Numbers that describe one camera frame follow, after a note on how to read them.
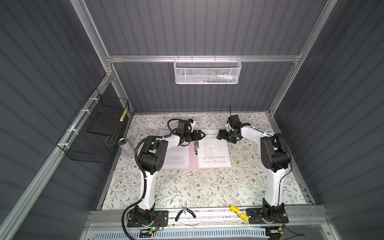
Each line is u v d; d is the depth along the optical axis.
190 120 0.96
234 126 0.83
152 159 0.57
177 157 0.96
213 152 0.98
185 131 0.86
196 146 0.99
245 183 0.85
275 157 0.56
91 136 0.72
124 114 0.82
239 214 0.73
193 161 0.94
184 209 0.77
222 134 0.94
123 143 0.86
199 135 0.91
